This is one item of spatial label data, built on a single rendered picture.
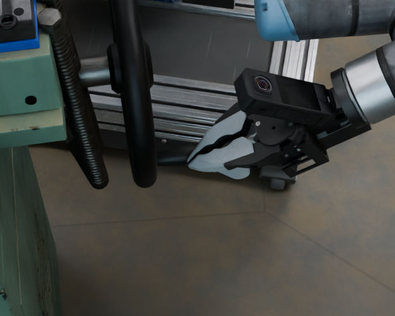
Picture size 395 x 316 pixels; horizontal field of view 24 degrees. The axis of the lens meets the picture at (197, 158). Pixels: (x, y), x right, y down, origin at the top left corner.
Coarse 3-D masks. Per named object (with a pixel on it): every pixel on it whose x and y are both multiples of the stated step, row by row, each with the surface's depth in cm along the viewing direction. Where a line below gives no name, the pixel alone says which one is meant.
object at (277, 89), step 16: (240, 80) 98; (256, 80) 98; (272, 80) 100; (288, 80) 101; (304, 80) 103; (240, 96) 98; (256, 96) 97; (272, 96) 98; (288, 96) 100; (304, 96) 101; (320, 96) 102; (256, 112) 98; (272, 112) 99; (288, 112) 99; (304, 112) 100; (320, 112) 101
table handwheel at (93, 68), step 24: (120, 0) 95; (120, 24) 94; (120, 48) 94; (144, 48) 95; (96, 72) 106; (120, 72) 105; (144, 72) 94; (120, 96) 121; (144, 96) 95; (144, 120) 96; (144, 144) 97; (144, 168) 100
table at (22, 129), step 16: (32, 112) 97; (48, 112) 97; (64, 112) 100; (0, 128) 96; (16, 128) 96; (32, 128) 96; (48, 128) 96; (64, 128) 97; (0, 144) 97; (16, 144) 98
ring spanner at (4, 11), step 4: (4, 0) 88; (8, 0) 88; (4, 4) 87; (8, 4) 87; (4, 8) 87; (8, 8) 87; (4, 12) 87; (8, 12) 87; (0, 16) 86; (4, 16) 86; (8, 16) 86; (12, 16) 86; (0, 20) 86; (16, 20) 86; (0, 24) 86; (12, 24) 86; (16, 24) 86; (0, 28) 86; (4, 28) 86; (8, 28) 86; (12, 28) 86
